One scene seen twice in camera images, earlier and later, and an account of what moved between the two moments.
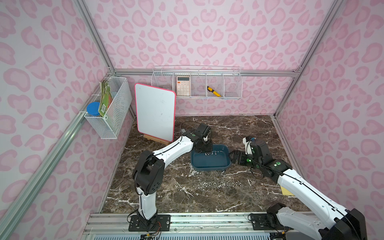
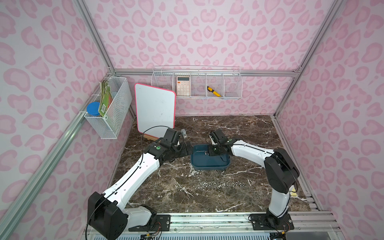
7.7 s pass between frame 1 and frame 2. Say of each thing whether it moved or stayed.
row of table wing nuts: stayed
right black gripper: moved
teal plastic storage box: stayed
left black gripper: moved
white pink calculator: stayed
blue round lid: stayed
